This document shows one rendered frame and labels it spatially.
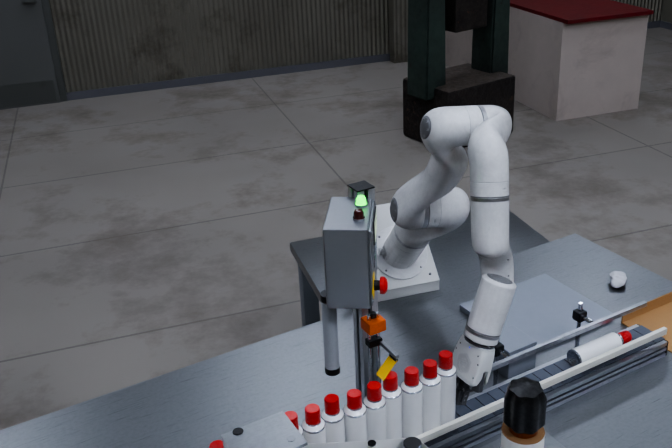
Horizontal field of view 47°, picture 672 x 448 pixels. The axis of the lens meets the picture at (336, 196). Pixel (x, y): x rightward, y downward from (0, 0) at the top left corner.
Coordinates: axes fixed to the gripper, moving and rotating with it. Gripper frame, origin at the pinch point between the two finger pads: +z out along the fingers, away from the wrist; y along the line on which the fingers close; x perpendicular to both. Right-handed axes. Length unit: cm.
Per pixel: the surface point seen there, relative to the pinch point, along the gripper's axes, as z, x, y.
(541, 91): -58, 380, -369
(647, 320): -16, 77, -9
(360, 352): -4.9, -23.2, -13.8
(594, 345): -13.9, 42.1, 0.9
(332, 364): -4.8, -34.2, -8.8
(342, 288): -26.7, -42.0, -2.4
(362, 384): 3.7, -20.1, -13.4
